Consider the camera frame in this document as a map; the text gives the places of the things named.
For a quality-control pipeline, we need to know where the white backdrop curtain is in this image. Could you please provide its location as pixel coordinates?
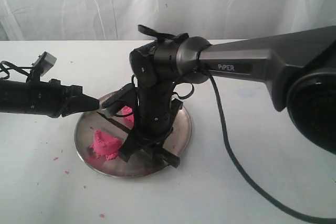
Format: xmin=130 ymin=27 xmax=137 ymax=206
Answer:
xmin=1 ymin=0 xmax=335 ymax=40

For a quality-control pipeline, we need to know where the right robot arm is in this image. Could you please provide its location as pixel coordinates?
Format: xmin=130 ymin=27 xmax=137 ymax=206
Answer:
xmin=119 ymin=25 xmax=335 ymax=166

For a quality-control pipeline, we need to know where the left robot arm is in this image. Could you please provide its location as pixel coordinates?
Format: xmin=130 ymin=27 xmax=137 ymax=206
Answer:
xmin=1 ymin=67 xmax=100 ymax=118

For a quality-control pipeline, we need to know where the round steel plate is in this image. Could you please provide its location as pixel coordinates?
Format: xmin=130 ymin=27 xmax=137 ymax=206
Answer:
xmin=75 ymin=107 xmax=192 ymax=178

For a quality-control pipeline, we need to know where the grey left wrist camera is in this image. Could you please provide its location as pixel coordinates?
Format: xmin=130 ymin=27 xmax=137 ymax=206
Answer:
xmin=31 ymin=51 xmax=57 ymax=77

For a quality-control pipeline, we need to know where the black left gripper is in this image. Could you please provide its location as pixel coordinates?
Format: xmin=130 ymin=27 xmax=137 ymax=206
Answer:
xmin=29 ymin=79 xmax=100 ymax=118

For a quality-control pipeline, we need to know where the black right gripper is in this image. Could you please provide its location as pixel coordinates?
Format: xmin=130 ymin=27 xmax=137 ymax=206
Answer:
xmin=118 ymin=82 xmax=181 ymax=168

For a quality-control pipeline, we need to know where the black knife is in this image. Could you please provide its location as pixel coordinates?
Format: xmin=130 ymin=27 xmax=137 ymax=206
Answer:
xmin=97 ymin=112 xmax=172 ymax=160

